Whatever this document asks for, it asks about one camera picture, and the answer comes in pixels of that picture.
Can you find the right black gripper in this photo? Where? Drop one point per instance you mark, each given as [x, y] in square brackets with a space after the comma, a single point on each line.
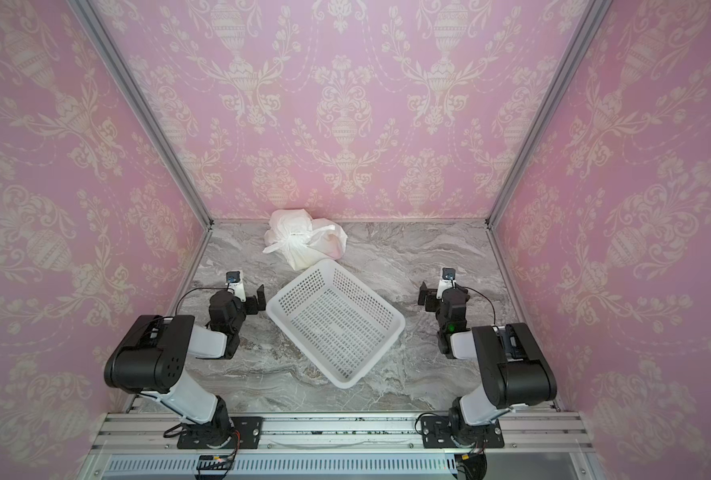
[432, 298]

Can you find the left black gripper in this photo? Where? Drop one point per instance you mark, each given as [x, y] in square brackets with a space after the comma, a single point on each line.
[249, 303]

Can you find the white plastic bag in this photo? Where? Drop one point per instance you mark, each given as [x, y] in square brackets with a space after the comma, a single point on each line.
[303, 241]

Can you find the white perforated plastic basket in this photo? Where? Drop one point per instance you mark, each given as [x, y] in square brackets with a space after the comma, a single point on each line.
[340, 324]

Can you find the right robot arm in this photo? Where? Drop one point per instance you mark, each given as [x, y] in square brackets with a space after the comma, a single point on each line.
[513, 372]

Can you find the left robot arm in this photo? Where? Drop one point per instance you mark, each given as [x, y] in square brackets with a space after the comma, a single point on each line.
[150, 362]

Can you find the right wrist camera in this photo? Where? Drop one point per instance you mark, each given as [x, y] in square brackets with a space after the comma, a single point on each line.
[446, 279]

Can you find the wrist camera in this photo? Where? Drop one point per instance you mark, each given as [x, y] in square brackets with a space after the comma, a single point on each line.
[446, 279]
[235, 282]

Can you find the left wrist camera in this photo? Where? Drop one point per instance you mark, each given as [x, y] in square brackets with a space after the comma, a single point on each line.
[235, 282]

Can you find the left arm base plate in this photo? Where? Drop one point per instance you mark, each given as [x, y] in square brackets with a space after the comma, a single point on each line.
[243, 433]

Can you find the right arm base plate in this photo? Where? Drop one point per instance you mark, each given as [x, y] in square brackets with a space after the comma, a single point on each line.
[442, 432]

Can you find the aluminium front rail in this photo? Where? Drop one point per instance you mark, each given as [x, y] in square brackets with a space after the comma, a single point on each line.
[541, 431]

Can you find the left aluminium corner post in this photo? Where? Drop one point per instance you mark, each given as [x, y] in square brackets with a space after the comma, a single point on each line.
[89, 18]

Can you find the aluminium corner post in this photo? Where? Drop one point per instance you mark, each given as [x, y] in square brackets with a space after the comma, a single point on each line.
[89, 18]
[586, 29]

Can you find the right aluminium corner post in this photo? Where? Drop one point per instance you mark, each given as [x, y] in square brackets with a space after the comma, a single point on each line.
[586, 29]

